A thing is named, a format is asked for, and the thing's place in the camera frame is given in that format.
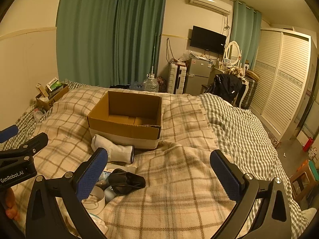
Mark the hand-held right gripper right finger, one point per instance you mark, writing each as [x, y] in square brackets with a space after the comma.
[225, 176]

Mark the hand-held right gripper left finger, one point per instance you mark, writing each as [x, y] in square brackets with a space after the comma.
[92, 176]

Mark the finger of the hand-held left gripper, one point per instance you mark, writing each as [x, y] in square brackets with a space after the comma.
[32, 143]
[8, 133]

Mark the white tape roll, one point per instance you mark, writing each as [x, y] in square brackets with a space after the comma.
[96, 198]

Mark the small white bottle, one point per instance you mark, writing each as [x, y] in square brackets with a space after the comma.
[109, 195]

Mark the white elongated tube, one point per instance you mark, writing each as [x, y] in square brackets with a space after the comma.
[121, 168]

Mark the white socks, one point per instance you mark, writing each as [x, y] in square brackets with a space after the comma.
[112, 150]

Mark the black sock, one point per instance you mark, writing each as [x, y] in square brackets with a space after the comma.
[127, 183]

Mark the white cloth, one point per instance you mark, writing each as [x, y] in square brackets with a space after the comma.
[98, 225]

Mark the brown cardboard box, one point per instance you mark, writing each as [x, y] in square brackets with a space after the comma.
[127, 119]

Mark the person's left hand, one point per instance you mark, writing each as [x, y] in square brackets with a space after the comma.
[12, 205]

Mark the green checked bed sheet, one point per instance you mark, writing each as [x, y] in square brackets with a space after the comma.
[26, 124]

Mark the small clear plastic bottle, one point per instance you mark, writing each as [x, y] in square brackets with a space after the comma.
[38, 114]

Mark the green checked duvet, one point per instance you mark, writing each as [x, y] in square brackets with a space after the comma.
[244, 134]

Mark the small open cardboard box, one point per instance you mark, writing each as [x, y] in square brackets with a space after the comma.
[51, 100]

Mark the beige plaid blanket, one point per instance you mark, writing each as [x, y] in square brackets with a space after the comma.
[174, 179]

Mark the green and white box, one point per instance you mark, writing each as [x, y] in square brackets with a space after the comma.
[56, 83]

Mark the wooden stool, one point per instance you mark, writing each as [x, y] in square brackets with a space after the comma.
[300, 181]

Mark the dark suitcase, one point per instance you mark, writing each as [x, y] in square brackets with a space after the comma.
[251, 94]

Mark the red fire extinguisher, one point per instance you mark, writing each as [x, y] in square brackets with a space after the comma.
[308, 144]

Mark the black jacket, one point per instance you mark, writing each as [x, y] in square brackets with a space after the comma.
[225, 86]

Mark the dark chair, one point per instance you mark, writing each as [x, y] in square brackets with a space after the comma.
[204, 87]

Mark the black bag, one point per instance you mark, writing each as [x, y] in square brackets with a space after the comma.
[119, 86]

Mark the crumpled clear plastic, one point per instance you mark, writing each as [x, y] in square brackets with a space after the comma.
[137, 86]

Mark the silver fridge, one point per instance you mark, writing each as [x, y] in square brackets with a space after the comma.
[199, 74]

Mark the brown flat box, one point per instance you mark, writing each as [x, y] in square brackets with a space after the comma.
[253, 74]

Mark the patterned cloth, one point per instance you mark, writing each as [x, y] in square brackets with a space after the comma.
[235, 71]

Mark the white suitcase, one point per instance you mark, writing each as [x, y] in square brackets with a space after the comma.
[175, 79]

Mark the clear water jug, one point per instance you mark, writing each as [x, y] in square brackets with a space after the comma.
[151, 84]

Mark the dark patterned bag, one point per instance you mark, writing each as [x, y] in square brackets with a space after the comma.
[162, 84]

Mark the white louvred wardrobe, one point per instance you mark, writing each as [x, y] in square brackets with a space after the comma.
[281, 79]

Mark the wide green curtain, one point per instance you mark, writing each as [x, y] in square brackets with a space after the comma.
[142, 34]
[84, 34]

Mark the white oval mirror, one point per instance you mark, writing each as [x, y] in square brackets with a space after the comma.
[234, 52]

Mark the clear plastic bag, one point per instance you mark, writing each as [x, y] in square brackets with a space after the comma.
[186, 56]

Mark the white pole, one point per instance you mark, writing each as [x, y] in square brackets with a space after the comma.
[154, 54]

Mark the narrow green curtain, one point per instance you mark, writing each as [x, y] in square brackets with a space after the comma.
[245, 34]

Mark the white air conditioner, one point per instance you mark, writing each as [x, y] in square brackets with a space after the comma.
[211, 2]

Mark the black wall television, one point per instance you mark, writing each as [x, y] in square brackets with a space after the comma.
[208, 39]

